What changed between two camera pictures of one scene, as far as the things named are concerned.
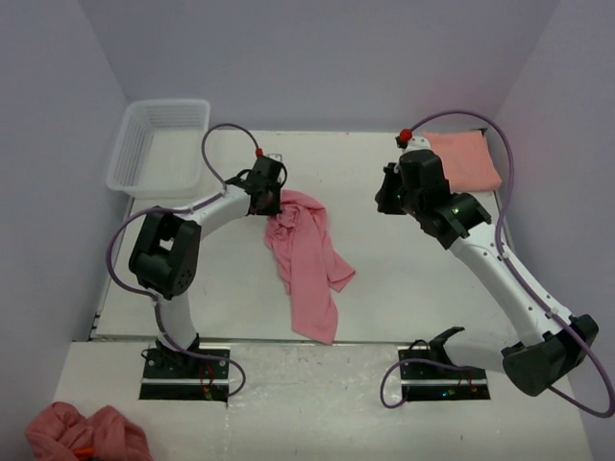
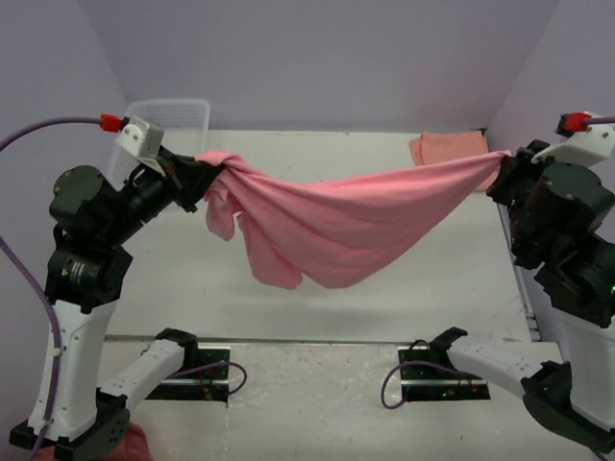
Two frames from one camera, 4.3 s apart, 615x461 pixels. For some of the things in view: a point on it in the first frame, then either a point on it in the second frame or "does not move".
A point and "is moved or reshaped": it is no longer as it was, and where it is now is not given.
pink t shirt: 310,265 is moved or reshaped
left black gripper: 275,207 to 186,176
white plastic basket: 157,152 does not move
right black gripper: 382,198 to 512,161
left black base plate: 197,375 does not move
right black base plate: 426,377 does not move
